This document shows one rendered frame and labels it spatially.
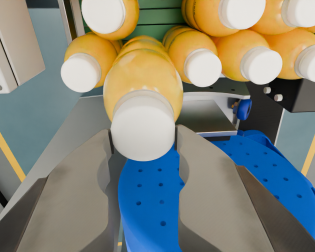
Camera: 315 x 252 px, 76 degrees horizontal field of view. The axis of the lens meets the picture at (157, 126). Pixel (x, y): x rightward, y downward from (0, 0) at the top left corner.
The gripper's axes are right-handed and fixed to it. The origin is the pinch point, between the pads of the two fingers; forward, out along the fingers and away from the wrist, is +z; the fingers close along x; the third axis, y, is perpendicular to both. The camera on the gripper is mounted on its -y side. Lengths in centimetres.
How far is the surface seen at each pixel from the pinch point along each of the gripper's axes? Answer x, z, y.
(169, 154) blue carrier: 3.8, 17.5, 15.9
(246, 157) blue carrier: 16.7, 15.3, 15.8
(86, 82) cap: -6.3, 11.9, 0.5
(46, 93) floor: -66, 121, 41
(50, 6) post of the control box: -17.5, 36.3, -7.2
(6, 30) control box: -14.5, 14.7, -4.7
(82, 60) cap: -6.3, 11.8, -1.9
